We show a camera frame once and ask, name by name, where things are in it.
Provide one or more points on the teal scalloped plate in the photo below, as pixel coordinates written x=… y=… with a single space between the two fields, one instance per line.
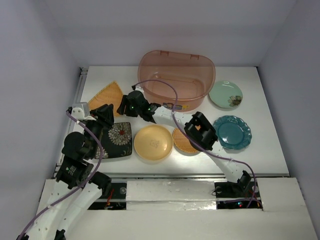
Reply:
x=233 y=132

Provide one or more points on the aluminium table rail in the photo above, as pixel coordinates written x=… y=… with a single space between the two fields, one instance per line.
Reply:
x=70 y=123

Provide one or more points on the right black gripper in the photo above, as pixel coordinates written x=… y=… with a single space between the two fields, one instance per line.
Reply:
x=121 y=108

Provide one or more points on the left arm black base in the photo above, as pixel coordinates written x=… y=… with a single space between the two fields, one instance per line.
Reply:
x=115 y=200

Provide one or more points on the round woven basket plate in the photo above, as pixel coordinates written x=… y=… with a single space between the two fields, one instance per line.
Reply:
x=182 y=143

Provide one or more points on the white foam front board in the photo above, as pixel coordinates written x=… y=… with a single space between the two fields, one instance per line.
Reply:
x=175 y=210

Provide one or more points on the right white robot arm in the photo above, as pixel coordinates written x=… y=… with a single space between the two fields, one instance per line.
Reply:
x=197 y=129

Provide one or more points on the pink translucent plastic bin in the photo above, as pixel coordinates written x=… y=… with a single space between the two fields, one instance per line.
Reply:
x=167 y=77

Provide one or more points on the black square floral plate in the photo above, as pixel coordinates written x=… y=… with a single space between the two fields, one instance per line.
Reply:
x=117 y=142

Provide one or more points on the yellow round plate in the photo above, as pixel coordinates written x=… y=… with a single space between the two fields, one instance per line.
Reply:
x=153 y=143

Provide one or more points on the fan-shaped woven plate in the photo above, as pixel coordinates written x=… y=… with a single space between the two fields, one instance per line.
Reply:
x=111 y=94

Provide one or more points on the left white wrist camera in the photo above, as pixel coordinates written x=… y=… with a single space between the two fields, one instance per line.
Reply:
x=81 y=112

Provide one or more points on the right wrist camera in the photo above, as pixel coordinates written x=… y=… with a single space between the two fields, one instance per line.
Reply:
x=137 y=88

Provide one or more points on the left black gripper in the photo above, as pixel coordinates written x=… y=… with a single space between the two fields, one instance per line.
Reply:
x=105 y=114

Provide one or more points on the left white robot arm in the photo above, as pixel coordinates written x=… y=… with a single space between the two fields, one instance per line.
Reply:
x=78 y=183

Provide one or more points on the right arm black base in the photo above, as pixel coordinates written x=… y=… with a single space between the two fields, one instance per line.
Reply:
x=225 y=191

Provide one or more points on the light green floral plate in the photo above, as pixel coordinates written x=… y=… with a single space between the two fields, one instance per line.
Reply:
x=226 y=94

